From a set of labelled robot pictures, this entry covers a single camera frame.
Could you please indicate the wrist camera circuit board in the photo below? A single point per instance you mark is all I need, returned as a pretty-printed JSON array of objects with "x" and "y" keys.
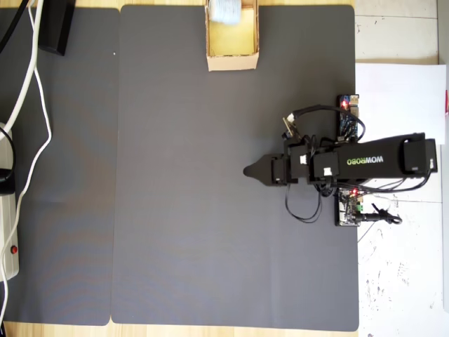
[{"x": 289, "y": 124}]

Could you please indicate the white paper sheet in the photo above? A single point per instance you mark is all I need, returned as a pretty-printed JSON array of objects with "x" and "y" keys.
[{"x": 396, "y": 98}]

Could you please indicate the black driver circuit board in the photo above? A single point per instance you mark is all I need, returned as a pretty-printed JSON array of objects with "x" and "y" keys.
[{"x": 345, "y": 210}]

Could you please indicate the white power strip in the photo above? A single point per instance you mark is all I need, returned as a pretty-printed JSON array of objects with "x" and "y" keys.
[{"x": 8, "y": 228}]

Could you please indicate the black rectangular stand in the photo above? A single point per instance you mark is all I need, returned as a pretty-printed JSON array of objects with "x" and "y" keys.
[{"x": 56, "y": 28}]

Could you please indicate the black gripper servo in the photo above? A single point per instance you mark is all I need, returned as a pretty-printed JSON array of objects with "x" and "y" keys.
[{"x": 280, "y": 168}]

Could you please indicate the open brown cardboard box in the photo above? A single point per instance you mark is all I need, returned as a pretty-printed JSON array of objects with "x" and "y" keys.
[{"x": 231, "y": 63}]

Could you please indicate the blue controller circuit board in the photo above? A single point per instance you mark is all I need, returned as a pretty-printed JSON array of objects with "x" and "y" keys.
[{"x": 347, "y": 119}]

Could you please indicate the large dark grey mat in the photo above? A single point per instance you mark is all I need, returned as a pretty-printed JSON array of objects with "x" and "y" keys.
[{"x": 193, "y": 175}]

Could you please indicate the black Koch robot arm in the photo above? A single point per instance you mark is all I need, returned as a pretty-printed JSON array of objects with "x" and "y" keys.
[{"x": 368, "y": 161}]

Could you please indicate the white block blue yarn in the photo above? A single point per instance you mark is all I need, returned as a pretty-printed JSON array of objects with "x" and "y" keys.
[{"x": 224, "y": 12}]

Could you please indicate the narrow dark grey mat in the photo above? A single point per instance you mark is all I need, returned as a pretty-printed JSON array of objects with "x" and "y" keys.
[{"x": 77, "y": 175}]

